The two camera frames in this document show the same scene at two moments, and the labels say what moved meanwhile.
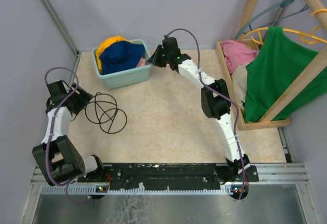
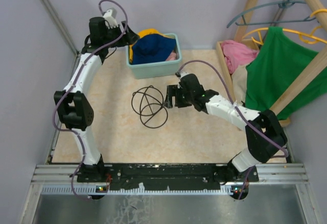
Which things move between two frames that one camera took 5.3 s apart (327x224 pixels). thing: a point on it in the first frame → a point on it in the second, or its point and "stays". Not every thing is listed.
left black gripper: [84, 97] → [130, 36]
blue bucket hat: [120, 55] → [152, 48]
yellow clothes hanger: [307, 38] stays
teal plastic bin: [126, 78] → [157, 69]
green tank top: [282, 57] stays
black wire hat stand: [102, 109] → [147, 102]
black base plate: [169, 175] stays
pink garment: [236, 54] stays
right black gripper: [155, 60] → [172, 91]
